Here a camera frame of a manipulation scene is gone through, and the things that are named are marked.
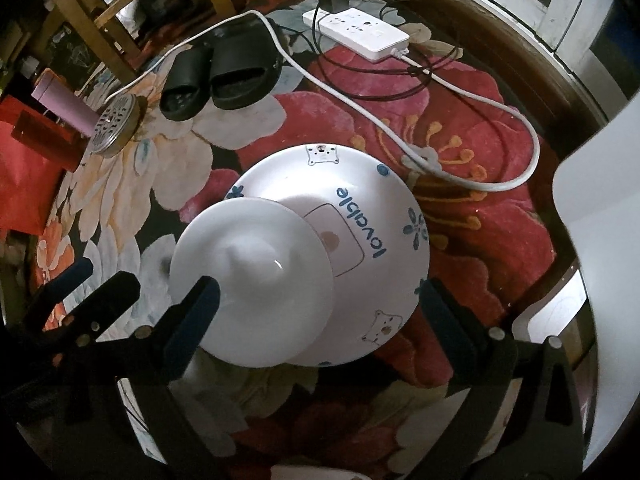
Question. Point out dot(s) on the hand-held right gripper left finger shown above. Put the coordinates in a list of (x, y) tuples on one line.
[(192, 320)]

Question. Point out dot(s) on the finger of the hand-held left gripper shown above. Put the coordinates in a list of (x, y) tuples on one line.
[(77, 272), (115, 290)]

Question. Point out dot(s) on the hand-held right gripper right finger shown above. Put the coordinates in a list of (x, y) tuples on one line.
[(445, 330)]

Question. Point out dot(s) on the white bowl with red outside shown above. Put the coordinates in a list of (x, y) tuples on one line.
[(250, 270)]

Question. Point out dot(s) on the white bear print plate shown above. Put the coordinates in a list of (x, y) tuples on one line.
[(380, 280)]

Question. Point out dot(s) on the red bag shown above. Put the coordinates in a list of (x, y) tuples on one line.
[(25, 185)]

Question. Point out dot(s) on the red plastic container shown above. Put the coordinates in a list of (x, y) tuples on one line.
[(45, 140)]

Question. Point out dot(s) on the round metal tin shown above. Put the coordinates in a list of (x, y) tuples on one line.
[(117, 120)]

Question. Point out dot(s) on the pink cup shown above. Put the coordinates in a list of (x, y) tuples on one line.
[(62, 102)]

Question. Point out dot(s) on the white chair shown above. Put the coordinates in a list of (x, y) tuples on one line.
[(600, 200)]

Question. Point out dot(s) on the white power strip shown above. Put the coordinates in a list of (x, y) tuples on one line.
[(360, 35)]

